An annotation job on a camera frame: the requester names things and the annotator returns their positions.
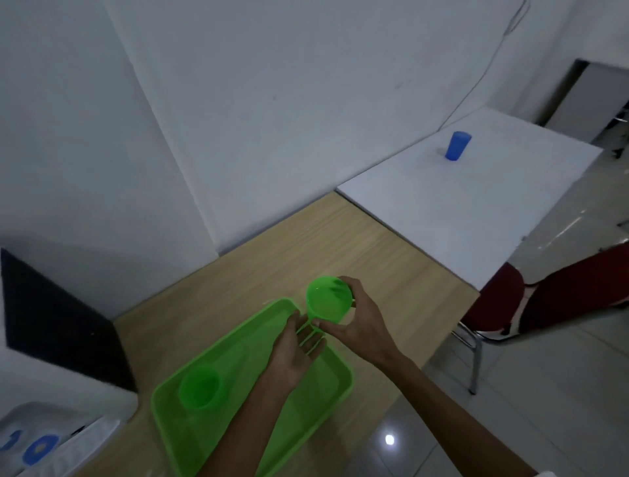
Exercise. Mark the person's right hand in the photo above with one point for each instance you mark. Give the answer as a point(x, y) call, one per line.
point(366, 334)

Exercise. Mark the person's left hand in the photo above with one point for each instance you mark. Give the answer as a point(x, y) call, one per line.
point(292, 354)

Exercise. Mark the green plastic cup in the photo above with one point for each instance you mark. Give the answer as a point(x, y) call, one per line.
point(327, 300)
point(199, 390)

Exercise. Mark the green plastic tray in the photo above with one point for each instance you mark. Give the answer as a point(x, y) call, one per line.
point(236, 354)

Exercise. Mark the blue plastic cup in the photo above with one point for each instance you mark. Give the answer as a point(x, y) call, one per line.
point(457, 147)

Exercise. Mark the person's left forearm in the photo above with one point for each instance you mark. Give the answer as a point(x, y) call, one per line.
point(245, 432)

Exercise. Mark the person's right forearm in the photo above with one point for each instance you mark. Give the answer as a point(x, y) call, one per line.
point(452, 422)

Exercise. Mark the light wooden table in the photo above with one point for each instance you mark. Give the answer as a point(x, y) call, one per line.
point(344, 236)

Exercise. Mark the red chair with metal legs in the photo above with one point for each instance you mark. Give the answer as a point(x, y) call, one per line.
point(496, 300)

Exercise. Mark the large white table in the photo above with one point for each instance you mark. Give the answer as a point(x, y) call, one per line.
point(467, 211)

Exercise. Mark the white right shirt sleeve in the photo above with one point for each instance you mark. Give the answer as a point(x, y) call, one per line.
point(546, 474)

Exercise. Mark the white water dispenser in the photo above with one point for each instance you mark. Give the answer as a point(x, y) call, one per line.
point(59, 324)

